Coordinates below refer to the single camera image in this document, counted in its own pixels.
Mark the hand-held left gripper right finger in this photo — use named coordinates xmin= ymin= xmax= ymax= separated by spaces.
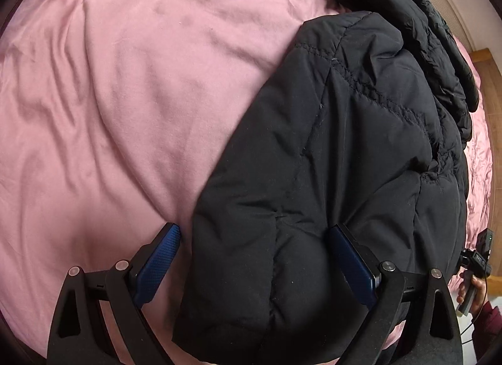
xmin=328 ymin=223 xmax=464 ymax=365

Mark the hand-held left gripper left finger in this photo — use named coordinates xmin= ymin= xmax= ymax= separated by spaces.
xmin=47 ymin=223 xmax=182 ymax=365

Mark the black puffer jacket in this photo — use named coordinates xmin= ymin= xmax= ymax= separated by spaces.
xmin=173 ymin=0 xmax=478 ymax=365

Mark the person's right forearm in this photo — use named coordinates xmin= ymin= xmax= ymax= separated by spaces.
xmin=471 ymin=300 xmax=502 ymax=365

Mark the person's right hand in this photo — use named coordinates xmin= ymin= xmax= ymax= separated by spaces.
xmin=457 ymin=276 xmax=488 ymax=318

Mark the pink duvet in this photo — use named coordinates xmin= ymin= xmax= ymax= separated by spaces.
xmin=0 ymin=0 xmax=495 ymax=365

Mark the wooden bed headboard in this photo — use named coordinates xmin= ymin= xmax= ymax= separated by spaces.
xmin=470 ymin=48 xmax=499 ymax=118

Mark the white louvered wall panel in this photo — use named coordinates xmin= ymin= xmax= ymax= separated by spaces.
xmin=414 ymin=0 xmax=473 ymax=52

